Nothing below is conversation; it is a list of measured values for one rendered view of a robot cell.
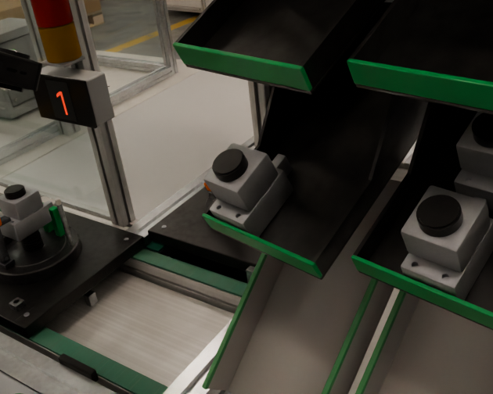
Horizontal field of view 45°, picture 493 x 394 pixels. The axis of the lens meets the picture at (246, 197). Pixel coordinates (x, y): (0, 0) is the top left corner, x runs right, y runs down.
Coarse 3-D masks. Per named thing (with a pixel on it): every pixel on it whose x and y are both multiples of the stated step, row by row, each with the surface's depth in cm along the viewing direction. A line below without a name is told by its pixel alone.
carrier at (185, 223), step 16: (208, 192) 100; (176, 208) 104; (192, 208) 103; (160, 224) 100; (176, 224) 99; (192, 224) 99; (208, 224) 98; (160, 240) 98; (176, 240) 96; (192, 240) 95; (208, 240) 94; (224, 240) 94; (208, 256) 93; (224, 256) 91; (240, 256) 90; (256, 256) 89
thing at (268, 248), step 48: (288, 96) 59; (336, 96) 61; (384, 96) 58; (288, 144) 60; (336, 144) 57; (384, 144) 50; (336, 192) 53; (240, 240) 54; (288, 240) 52; (336, 240) 49
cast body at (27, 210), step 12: (12, 192) 88; (24, 192) 89; (36, 192) 90; (0, 204) 90; (12, 204) 88; (24, 204) 89; (36, 204) 90; (48, 204) 94; (12, 216) 89; (24, 216) 89; (36, 216) 91; (48, 216) 93; (0, 228) 91; (12, 228) 89; (24, 228) 90; (36, 228) 91
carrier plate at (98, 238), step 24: (72, 216) 105; (96, 240) 98; (120, 240) 97; (72, 264) 93; (96, 264) 92; (120, 264) 94; (0, 288) 89; (24, 288) 89; (48, 288) 88; (72, 288) 87; (0, 312) 84; (24, 312) 84; (48, 312) 84
